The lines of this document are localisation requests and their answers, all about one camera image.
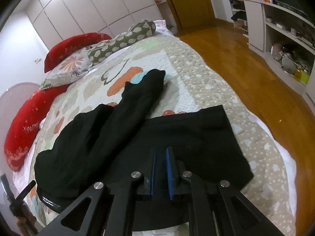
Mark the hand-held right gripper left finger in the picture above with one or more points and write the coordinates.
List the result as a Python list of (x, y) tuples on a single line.
[(154, 174)]

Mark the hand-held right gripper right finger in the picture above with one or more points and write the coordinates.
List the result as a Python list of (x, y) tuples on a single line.
[(169, 174)]

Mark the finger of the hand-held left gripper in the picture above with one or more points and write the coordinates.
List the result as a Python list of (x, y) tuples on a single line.
[(7, 189), (24, 191)]

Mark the black pants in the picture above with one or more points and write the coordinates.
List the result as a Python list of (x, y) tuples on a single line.
[(98, 132)]

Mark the red pillow with lettering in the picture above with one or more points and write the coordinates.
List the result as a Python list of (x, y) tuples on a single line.
[(27, 118)]

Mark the heart-print quilt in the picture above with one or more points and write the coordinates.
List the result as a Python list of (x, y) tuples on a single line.
[(196, 66)]

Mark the floral pillow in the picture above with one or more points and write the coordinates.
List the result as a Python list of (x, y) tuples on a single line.
[(69, 66)]

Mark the green patterned bolster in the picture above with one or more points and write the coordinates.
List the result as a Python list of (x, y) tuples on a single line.
[(123, 39)]

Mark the plain red pillow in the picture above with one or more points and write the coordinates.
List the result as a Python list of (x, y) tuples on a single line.
[(66, 46)]

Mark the yellow bottle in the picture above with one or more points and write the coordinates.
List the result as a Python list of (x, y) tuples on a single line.
[(298, 75)]

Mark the black round table mirror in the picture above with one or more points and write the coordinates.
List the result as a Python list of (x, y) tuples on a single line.
[(288, 62)]

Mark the pink soft item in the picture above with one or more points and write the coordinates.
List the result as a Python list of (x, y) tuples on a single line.
[(277, 48)]

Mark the green cup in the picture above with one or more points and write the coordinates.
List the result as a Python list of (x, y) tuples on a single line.
[(306, 78)]

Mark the wooden shoe rack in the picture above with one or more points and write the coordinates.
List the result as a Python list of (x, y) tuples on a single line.
[(237, 17)]

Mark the white shelf unit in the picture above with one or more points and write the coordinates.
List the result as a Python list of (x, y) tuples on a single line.
[(256, 24)]

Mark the wooden door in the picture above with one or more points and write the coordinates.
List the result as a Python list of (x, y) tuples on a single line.
[(189, 2)]

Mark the white wardrobe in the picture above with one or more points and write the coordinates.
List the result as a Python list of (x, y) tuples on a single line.
[(86, 9)]

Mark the wall switch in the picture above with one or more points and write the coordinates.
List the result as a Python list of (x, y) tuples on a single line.
[(37, 60)]

